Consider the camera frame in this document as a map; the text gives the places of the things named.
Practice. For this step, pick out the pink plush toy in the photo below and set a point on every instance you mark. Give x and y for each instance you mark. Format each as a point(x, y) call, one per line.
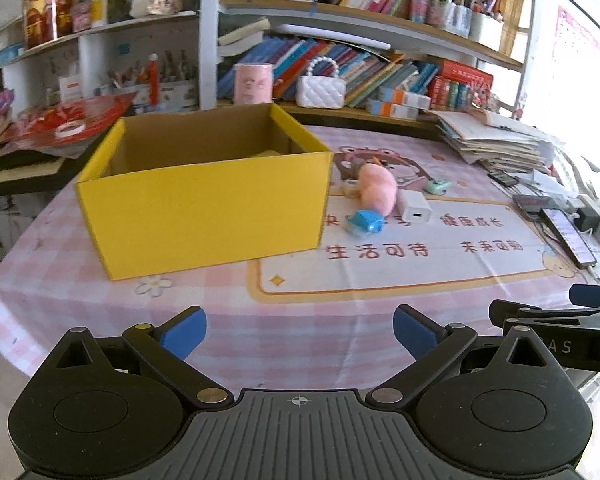
point(377, 190)

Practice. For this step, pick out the white orange carton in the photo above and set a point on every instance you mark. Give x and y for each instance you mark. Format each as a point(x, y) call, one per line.
point(392, 110)
point(405, 97)

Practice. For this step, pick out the white tape roll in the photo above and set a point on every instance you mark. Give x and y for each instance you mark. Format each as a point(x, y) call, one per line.
point(70, 129)

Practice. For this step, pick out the pink checked printed tablecloth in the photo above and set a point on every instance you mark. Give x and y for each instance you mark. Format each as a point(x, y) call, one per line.
point(300, 280)

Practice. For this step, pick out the black smartphone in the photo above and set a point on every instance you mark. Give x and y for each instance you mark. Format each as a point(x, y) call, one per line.
point(570, 237)

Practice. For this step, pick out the white pen holder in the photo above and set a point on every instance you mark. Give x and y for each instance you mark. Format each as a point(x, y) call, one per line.
point(485, 30)

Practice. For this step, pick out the red figure pen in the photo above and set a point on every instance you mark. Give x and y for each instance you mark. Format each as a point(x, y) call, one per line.
point(153, 80)

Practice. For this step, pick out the pink wall poster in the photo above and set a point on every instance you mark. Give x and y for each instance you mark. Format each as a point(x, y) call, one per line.
point(575, 32)

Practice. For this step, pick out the grey furry toy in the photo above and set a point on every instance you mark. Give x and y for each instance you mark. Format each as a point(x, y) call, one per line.
point(354, 167)

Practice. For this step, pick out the white pen organizer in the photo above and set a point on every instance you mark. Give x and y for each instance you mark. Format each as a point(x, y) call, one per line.
point(175, 95)

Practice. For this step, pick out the blue toy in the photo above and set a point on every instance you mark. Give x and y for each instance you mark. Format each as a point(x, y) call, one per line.
point(365, 222)

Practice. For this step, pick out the yellow white bottle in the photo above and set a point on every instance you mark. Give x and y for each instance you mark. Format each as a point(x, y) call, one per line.
point(100, 7)

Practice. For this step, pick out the red printed gift box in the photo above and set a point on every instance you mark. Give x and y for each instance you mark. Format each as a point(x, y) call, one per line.
point(47, 10)

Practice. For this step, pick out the small white red box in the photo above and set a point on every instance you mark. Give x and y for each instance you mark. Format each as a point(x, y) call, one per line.
point(71, 90)

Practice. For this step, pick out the pink cylinder cup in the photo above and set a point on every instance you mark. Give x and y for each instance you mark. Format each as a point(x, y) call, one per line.
point(252, 85)

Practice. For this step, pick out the red boxed book set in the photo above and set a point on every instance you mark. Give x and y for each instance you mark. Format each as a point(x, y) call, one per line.
point(462, 82)

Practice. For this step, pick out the mint green small item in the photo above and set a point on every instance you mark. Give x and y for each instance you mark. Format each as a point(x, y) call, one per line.
point(437, 187)

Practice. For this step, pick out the thick cream book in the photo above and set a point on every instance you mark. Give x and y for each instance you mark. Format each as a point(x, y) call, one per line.
point(242, 40)

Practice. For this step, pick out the red plastic bag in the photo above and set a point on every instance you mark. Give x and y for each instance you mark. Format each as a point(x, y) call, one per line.
point(100, 115)

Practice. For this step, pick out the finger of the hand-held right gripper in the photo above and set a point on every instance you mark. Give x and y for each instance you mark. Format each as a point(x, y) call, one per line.
point(555, 316)
point(595, 295)

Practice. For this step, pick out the white wooden bookshelf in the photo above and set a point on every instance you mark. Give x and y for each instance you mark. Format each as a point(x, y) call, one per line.
point(207, 60)

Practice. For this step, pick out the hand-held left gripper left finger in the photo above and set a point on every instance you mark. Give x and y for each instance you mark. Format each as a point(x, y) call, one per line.
point(185, 332)

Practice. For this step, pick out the stack of papers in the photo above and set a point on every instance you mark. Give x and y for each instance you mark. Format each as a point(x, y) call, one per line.
point(495, 142)

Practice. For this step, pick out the white charger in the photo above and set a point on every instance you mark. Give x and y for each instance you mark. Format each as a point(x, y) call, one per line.
point(412, 207)

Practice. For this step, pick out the yellow cardboard box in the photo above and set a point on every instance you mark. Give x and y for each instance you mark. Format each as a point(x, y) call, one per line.
point(205, 210)

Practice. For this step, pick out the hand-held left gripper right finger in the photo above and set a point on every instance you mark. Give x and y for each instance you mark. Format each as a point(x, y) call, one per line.
point(412, 332)

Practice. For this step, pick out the dark smartphone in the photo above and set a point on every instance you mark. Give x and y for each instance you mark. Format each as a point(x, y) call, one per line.
point(535, 206)

